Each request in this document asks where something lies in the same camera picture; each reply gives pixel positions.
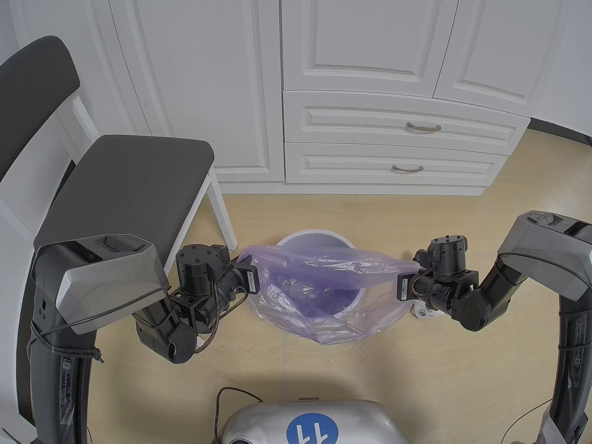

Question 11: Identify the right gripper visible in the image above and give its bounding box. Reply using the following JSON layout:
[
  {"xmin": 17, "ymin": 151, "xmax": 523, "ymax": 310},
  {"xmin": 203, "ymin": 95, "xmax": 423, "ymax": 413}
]
[{"xmin": 413, "ymin": 246, "xmax": 436, "ymax": 273}]

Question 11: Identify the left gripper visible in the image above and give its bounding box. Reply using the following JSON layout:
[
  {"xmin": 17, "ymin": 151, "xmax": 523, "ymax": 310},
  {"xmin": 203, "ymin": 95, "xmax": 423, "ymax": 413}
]
[{"xmin": 216, "ymin": 268, "xmax": 249, "ymax": 306}]

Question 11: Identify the purple plastic bag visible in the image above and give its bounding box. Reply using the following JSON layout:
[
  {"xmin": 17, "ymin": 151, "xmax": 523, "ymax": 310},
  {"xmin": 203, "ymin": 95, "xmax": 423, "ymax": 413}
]
[{"xmin": 240, "ymin": 243, "xmax": 418, "ymax": 347}]

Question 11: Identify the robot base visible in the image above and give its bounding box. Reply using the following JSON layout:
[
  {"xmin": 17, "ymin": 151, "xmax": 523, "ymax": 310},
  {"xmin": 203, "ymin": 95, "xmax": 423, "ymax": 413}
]
[{"xmin": 222, "ymin": 396, "xmax": 410, "ymax": 444}]

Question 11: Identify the crumpled white plastic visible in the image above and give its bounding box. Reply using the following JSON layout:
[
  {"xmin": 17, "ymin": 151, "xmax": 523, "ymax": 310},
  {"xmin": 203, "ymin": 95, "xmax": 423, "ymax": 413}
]
[{"xmin": 411, "ymin": 298, "xmax": 445, "ymax": 321}]

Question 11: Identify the white trash bin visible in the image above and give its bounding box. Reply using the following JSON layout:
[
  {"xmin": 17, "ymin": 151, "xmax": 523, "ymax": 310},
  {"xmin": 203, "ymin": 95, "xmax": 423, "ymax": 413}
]
[{"xmin": 277, "ymin": 229, "xmax": 364, "ymax": 321}]

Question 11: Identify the grey and white chair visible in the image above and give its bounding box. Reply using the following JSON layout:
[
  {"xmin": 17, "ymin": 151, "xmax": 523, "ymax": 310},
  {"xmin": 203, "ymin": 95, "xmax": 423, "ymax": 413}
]
[{"xmin": 0, "ymin": 35, "xmax": 239, "ymax": 276}]

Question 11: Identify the white wardrobe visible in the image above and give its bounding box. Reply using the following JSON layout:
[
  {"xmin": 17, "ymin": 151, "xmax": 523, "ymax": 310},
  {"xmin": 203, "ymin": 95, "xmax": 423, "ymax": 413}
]
[{"xmin": 83, "ymin": 0, "xmax": 568, "ymax": 198}]

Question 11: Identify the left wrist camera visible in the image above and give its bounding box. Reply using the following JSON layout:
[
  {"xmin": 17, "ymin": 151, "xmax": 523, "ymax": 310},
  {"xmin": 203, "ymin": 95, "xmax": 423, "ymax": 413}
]
[{"xmin": 235, "ymin": 256, "xmax": 261, "ymax": 296}]

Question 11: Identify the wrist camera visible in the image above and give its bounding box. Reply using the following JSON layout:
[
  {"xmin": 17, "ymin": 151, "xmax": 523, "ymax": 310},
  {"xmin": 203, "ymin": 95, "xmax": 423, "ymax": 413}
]
[
  {"xmin": 235, "ymin": 256, "xmax": 261, "ymax": 296},
  {"xmin": 396, "ymin": 270, "xmax": 421, "ymax": 302}
]

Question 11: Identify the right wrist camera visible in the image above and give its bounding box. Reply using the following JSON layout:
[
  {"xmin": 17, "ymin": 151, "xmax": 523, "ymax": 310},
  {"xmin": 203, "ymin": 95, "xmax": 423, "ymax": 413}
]
[{"xmin": 396, "ymin": 270, "xmax": 421, "ymax": 302}]

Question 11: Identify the black cable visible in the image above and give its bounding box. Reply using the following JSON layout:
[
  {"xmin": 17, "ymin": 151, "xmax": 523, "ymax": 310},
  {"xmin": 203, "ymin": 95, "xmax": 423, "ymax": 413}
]
[
  {"xmin": 214, "ymin": 386, "xmax": 266, "ymax": 444},
  {"xmin": 503, "ymin": 398, "xmax": 554, "ymax": 444}
]

